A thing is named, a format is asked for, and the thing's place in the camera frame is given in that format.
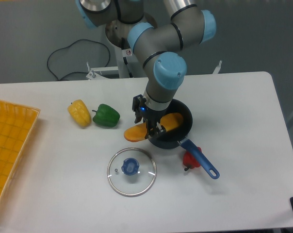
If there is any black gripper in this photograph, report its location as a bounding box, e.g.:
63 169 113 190
132 94 168 139

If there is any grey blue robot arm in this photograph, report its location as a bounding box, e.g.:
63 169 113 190
76 0 216 139

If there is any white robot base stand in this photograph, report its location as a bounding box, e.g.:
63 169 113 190
86 20 146 80

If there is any dark blue pot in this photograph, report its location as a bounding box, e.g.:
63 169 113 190
149 99 220 179

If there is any green bell pepper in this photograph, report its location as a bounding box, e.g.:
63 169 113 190
92 103 120 128

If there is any glass lid blue knob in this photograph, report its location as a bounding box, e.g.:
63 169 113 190
107 147 157 197

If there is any yellow bell pepper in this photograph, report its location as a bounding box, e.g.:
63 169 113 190
67 100 91 128

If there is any yellow woven basket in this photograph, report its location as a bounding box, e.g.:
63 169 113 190
0 100 40 201

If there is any white bracket behind table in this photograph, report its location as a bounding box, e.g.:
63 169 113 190
213 60 222 74

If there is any black cable on floor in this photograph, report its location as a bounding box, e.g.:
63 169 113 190
47 39 111 81

